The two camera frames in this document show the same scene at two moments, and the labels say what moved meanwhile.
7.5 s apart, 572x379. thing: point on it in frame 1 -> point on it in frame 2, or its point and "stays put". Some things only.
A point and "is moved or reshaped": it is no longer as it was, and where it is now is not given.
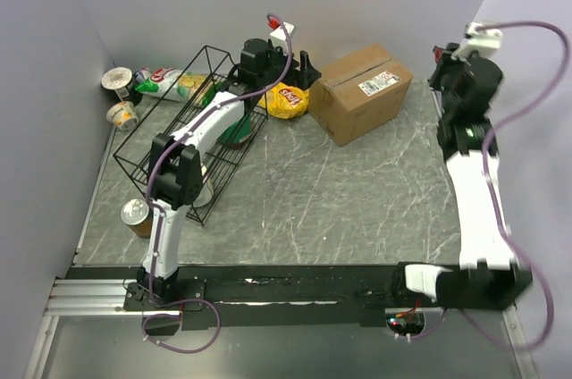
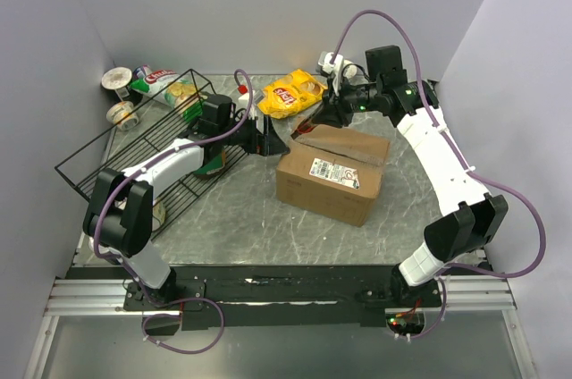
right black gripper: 446,63 -> 331,112
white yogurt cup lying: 122,114 stays put
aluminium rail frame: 91,297 stays put
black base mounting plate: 278,297 stays put
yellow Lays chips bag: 285,102 stays put
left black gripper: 308,73 -> 266,144
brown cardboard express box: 357,93 is moved or reshaped
